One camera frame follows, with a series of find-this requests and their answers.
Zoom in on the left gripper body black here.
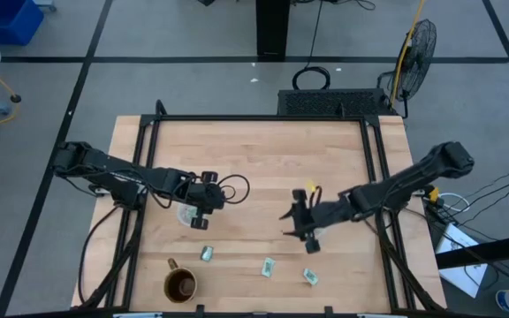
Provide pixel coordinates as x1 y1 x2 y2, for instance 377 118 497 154
187 170 227 231

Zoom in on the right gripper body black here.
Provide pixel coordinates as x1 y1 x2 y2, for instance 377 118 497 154
292 188 349 256

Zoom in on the clear plastic wrapper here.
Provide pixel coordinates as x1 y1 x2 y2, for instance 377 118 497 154
176 201 201 228

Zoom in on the brown ceramic mug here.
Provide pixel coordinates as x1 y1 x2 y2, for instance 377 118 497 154
163 257 199 305

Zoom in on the white paper sheet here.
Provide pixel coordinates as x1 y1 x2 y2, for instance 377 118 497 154
435 222 490 299

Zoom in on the hanging yellow cable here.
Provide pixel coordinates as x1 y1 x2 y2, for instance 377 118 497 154
388 0 429 108

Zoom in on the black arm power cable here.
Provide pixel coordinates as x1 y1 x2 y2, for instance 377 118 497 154
77 203 124 307

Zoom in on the black floor fan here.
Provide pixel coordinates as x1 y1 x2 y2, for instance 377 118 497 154
376 18 438 119

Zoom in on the coiled black floor cable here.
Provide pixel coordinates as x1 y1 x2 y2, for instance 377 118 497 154
291 0 332 92

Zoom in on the black computer case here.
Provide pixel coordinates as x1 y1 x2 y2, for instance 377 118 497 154
277 87 399 117

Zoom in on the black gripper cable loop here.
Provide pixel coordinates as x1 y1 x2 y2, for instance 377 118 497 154
216 173 252 206

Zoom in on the blue plastic crate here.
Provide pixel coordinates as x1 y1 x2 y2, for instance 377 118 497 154
0 0 45 47

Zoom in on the black neighbouring table bar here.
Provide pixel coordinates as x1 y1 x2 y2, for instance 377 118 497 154
435 231 509 271

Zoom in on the tall black stand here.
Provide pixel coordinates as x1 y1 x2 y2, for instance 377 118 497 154
255 0 292 63

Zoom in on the white coiled cable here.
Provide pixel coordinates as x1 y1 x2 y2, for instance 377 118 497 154
437 191 472 214

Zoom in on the black aluminium table frame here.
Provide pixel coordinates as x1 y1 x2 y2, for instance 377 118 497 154
71 99 448 318

